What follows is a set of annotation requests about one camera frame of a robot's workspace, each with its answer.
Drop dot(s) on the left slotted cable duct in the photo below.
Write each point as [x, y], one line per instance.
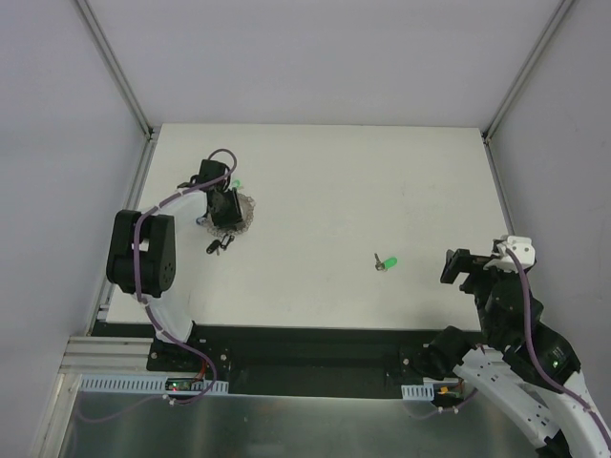
[126, 384]

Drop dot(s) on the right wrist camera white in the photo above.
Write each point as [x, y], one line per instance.
[515, 248]

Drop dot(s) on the right slotted cable duct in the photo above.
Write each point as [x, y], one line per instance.
[419, 393]

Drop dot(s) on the slotted cable duct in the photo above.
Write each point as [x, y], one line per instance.
[126, 384]
[419, 393]

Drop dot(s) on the metal disc keyring organizer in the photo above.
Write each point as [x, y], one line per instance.
[241, 214]

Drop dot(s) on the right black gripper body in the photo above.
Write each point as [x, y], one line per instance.
[469, 273]

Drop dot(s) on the right aluminium frame post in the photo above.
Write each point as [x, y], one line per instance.
[542, 43]

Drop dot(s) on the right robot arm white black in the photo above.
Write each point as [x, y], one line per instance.
[563, 420]

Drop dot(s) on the loose key green tag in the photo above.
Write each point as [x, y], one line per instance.
[384, 265]

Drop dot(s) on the aluminium frame post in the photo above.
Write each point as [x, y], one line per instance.
[112, 65]
[542, 43]

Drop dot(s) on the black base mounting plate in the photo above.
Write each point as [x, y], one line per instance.
[284, 361]

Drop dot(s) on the black tag key on ring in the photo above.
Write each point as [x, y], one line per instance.
[221, 244]

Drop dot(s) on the left aluminium frame post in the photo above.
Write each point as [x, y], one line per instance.
[112, 65]

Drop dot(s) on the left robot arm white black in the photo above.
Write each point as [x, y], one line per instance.
[143, 258]

